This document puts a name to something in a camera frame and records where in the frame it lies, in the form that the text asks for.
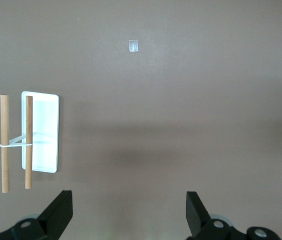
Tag small clear tape piece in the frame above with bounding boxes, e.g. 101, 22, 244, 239
128, 39, 140, 54

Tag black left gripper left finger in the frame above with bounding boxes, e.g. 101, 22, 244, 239
0, 189, 74, 240

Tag white rack base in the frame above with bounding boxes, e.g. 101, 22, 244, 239
0, 90, 61, 174

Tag wooden rack rod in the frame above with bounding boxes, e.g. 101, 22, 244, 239
24, 95, 33, 190
0, 94, 10, 194

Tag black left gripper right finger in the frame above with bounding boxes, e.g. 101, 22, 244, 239
186, 191, 281, 240

